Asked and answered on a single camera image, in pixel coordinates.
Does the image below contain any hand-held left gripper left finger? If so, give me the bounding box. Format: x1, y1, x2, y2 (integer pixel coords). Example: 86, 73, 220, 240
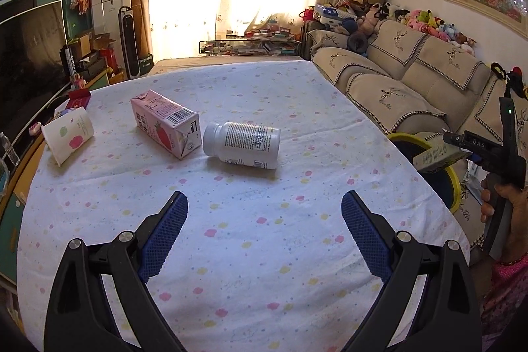
43, 191, 189, 352

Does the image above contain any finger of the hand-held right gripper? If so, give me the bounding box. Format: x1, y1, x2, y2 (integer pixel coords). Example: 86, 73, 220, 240
469, 152, 502, 173
443, 131, 502, 154

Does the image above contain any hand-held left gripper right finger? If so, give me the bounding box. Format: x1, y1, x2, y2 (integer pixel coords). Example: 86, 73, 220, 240
341, 190, 483, 352

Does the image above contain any olive green carton box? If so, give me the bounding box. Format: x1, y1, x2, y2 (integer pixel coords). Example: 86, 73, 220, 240
412, 145, 469, 174

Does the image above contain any yellow-rimmed black bin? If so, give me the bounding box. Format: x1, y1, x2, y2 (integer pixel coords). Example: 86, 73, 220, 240
388, 132, 463, 214

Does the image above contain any pink strawberry milk carton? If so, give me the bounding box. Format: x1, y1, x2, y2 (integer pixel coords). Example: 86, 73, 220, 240
131, 90, 201, 160

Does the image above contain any white pill bottle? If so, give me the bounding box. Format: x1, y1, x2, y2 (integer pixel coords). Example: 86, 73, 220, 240
203, 121, 281, 170

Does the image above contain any dotted paper cup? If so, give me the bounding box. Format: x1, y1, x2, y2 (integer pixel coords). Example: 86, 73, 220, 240
41, 107, 95, 166

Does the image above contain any person's right forearm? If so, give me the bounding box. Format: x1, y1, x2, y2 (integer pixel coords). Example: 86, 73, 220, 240
480, 251, 528, 340

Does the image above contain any person's right hand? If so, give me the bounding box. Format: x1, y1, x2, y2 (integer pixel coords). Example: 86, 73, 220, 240
479, 179, 528, 266

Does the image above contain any beige sofa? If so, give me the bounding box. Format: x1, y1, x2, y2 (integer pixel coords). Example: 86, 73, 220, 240
303, 20, 528, 254

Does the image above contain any black plush toy red yellow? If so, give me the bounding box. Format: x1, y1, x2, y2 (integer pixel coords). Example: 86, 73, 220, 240
491, 62, 528, 99

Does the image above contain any dotted white tablecloth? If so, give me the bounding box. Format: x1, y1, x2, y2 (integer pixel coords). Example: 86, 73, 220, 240
16, 61, 471, 352

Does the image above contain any pile of plush toys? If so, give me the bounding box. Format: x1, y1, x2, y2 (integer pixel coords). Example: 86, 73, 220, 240
359, 0, 477, 56

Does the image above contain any yellow green television cabinet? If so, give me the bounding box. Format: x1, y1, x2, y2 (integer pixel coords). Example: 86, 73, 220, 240
0, 65, 126, 291

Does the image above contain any grey neck pillow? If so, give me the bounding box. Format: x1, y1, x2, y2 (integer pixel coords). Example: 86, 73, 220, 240
346, 34, 368, 51

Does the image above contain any red flat box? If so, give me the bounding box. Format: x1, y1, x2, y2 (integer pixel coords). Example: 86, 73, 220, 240
68, 88, 92, 109

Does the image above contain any clear water bottle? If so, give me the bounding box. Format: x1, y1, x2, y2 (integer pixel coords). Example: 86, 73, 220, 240
0, 133, 20, 167

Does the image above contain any red canister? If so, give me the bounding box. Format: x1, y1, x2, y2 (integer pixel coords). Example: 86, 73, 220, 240
101, 47, 118, 70

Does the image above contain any star-print blue bag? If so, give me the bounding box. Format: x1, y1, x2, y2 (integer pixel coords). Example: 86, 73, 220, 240
313, 6, 343, 27

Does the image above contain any black tower fan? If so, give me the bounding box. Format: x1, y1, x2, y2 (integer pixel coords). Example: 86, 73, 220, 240
118, 6, 140, 80

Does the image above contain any open cardboard boxes clutter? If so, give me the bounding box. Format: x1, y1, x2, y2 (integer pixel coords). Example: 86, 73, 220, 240
62, 28, 124, 84

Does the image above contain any cluttered glass coffee table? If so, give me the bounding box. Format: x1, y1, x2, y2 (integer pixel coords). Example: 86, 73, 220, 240
199, 32, 304, 58

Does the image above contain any curved television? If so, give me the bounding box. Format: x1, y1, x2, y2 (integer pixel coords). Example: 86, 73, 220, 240
0, 0, 69, 155

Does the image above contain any black wall panel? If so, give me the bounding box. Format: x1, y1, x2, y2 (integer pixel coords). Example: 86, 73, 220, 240
0, 0, 38, 18

